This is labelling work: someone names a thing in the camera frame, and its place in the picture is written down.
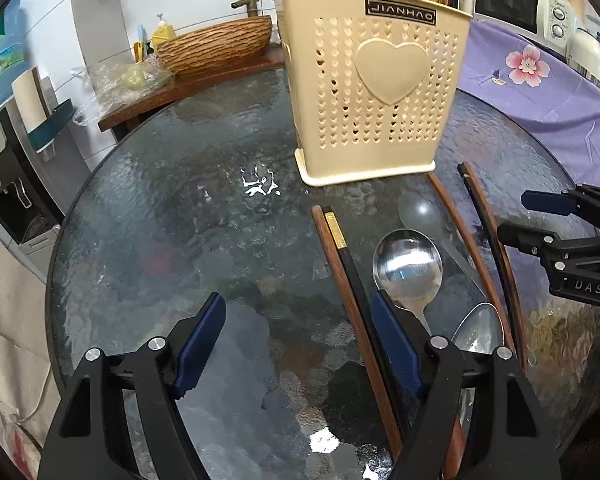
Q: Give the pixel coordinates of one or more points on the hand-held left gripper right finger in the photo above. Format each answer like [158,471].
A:
[395,340]

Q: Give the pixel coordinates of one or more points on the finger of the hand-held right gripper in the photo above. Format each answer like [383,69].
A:
[547,201]
[530,240]

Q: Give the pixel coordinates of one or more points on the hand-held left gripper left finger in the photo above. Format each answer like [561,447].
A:
[200,345]

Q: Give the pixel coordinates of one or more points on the brown wooden chopstick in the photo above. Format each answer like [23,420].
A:
[460,230]
[352,330]
[519,305]

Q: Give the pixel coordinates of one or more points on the round steel spoon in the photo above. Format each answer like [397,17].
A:
[405,265]

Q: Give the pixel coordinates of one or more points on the pointed steel spoon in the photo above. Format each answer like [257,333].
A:
[477,330]

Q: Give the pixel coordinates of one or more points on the black chopstick with gold tip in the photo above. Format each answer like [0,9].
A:
[350,265]

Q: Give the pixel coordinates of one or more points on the clear plastic spoon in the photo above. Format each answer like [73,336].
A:
[420,210]

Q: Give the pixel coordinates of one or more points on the cream perforated utensil holder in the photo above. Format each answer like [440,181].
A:
[380,125]

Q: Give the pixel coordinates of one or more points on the purple floral cloth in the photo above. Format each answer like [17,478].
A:
[540,105]

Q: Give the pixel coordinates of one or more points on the white kettle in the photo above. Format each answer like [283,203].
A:
[587,50]

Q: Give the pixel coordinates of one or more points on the beige cloth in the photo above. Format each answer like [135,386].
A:
[10,340]

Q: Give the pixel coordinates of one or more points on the white microwave oven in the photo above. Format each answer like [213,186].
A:
[510,2]

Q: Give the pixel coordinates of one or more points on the grey water dispenser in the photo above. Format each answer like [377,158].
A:
[10,195]

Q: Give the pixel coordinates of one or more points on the wooden counter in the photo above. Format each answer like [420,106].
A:
[180,92]

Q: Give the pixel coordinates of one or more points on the clear plastic bag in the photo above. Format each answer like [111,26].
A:
[130,80]

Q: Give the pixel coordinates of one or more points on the woven brown basin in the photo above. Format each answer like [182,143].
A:
[215,45]

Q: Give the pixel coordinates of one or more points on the white cutting board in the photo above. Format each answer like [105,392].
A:
[29,95]

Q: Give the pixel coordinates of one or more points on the yellow soap bottle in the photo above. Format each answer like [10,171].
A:
[162,32]

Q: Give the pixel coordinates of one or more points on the brass faucet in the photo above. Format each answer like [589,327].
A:
[251,2]

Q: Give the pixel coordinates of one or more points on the blue water jug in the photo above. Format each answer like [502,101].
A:
[0,60]

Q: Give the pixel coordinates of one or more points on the teal wall rack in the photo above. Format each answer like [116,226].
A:
[50,130]

